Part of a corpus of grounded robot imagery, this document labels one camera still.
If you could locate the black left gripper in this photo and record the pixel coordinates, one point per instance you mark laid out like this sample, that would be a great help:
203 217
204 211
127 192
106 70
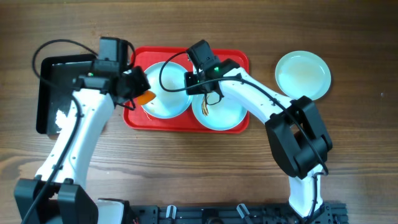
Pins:
135 84

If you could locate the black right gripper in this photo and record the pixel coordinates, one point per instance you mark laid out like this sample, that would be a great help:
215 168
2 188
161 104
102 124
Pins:
189 78

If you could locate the orange sponge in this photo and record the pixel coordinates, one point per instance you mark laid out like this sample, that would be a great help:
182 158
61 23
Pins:
145 98

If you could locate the white plate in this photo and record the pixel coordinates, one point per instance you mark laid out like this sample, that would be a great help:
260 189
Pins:
167 105
218 116

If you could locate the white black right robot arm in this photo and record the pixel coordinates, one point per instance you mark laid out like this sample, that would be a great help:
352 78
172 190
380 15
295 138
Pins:
296 132

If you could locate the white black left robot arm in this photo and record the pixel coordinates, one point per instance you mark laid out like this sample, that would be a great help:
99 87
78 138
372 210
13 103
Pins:
57 192

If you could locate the red plastic tray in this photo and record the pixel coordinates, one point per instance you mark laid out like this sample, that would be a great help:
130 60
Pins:
186 122

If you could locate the black rectangular water tray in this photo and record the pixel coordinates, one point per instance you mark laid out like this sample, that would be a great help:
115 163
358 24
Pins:
53 106

